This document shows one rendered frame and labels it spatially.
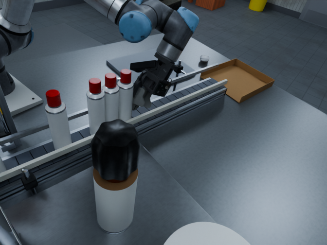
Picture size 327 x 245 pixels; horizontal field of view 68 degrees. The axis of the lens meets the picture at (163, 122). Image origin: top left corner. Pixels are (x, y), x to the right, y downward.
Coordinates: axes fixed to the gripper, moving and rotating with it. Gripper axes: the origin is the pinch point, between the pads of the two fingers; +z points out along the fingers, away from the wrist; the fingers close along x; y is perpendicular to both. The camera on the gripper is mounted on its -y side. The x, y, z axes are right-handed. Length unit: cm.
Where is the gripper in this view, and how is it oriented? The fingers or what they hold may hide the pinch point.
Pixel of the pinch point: (133, 105)
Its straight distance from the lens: 86.0
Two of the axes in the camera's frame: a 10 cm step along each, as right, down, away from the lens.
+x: 5.9, 0.6, 8.1
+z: -5.0, 8.1, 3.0
